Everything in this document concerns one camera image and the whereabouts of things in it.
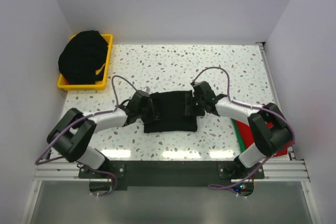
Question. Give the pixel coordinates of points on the black t shirt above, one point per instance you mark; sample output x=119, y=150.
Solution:
x=173, y=111

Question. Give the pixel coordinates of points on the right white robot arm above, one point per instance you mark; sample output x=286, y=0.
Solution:
x=251, y=156

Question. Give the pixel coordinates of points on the black shirts pile in bin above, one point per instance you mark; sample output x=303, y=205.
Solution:
x=83, y=59

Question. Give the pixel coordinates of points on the folded green t shirt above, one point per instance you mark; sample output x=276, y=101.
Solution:
x=239, y=137

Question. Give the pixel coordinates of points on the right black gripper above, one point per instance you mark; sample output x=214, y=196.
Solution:
x=189, y=103

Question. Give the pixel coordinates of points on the folded red t shirt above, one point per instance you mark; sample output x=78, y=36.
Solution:
x=244, y=132

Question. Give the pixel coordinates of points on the yellow plastic bin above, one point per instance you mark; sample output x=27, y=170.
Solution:
x=100, y=85

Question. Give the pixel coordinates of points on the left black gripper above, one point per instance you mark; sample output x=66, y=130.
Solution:
x=151, y=107

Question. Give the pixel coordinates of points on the aluminium extrusion rail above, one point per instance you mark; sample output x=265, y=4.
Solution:
x=273, y=170

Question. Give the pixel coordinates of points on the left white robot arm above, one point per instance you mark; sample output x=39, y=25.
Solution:
x=72, y=134

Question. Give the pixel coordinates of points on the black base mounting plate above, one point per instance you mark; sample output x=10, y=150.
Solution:
x=215, y=175

